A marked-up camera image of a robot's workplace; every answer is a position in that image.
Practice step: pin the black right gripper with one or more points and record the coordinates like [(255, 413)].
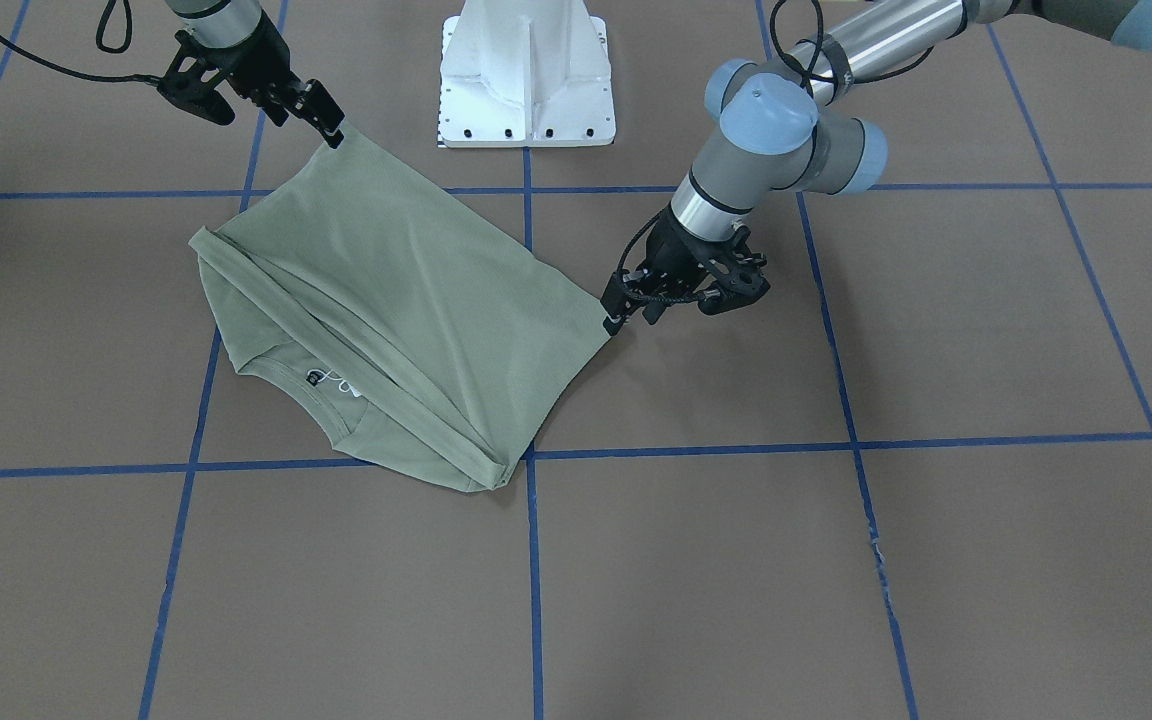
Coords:
[(255, 62)]

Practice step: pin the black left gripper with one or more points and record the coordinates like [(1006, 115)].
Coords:
[(674, 250)]

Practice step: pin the olive green long-sleeve shirt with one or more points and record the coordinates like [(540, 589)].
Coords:
[(459, 340)]

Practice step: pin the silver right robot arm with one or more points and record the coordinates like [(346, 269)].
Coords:
[(236, 42)]

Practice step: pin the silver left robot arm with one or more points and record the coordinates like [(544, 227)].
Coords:
[(776, 131)]

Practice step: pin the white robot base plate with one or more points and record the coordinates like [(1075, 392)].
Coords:
[(525, 75)]

